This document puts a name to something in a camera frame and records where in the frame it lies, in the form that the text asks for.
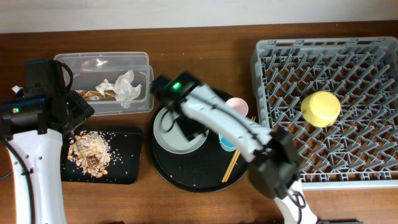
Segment yellow plastic bowl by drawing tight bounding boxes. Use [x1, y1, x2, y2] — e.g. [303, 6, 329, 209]
[300, 91, 341, 128]

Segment round black tray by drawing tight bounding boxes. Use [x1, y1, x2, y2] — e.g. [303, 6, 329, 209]
[147, 106, 249, 192]

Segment pink plastic cup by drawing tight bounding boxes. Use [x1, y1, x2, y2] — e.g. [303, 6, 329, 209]
[225, 98, 249, 116]

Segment black rectangular tray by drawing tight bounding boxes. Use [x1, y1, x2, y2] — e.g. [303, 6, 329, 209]
[61, 125, 143, 184]

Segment large white tissue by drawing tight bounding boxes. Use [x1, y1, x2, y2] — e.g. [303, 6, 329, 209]
[96, 70, 142, 108]

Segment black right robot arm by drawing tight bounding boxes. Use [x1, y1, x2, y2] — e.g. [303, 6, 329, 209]
[151, 72, 318, 223]

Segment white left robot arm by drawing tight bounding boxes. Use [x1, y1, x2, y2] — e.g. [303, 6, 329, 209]
[1, 90, 94, 223]

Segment grey round plate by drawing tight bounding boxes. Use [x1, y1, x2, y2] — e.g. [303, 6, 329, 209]
[153, 107, 209, 154]

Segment wooden chopstick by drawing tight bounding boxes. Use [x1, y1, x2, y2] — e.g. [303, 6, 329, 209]
[223, 149, 241, 184]
[221, 116, 256, 183]

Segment gold snack wrapper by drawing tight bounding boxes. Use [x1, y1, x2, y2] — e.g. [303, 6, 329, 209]
[76, 90, 116, 101]

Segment clear plastic waste bin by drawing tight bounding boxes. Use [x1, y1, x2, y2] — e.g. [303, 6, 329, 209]
[54, 52, 154, 116]

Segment grey dishwasher rack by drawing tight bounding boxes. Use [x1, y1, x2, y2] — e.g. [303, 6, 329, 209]
[250, 37, 397, 190]

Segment blue plastic cup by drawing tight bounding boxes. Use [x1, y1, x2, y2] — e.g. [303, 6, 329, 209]
[218, 135, 236, 152]

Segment peanut and rice scraps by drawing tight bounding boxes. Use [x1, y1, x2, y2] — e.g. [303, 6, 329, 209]
[67, 131, 124, 179]

